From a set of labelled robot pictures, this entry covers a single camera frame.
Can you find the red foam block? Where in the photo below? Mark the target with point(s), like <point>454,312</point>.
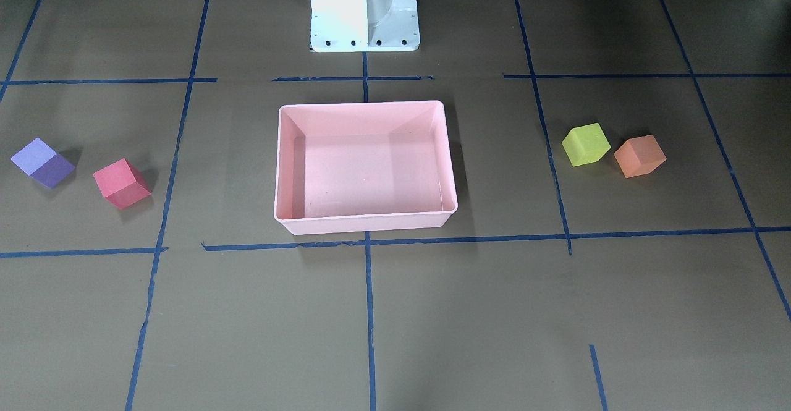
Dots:
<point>121,184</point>

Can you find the pink plastic bin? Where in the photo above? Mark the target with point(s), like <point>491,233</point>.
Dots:
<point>356,167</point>

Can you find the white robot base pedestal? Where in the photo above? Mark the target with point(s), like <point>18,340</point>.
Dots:
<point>342,26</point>

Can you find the orange foam block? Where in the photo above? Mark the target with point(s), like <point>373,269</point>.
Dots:
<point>639,156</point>

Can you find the purple foam block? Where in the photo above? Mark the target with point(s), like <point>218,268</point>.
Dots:
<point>42,163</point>

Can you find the yellow-green foam block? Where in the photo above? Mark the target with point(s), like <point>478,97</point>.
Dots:
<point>586,144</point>

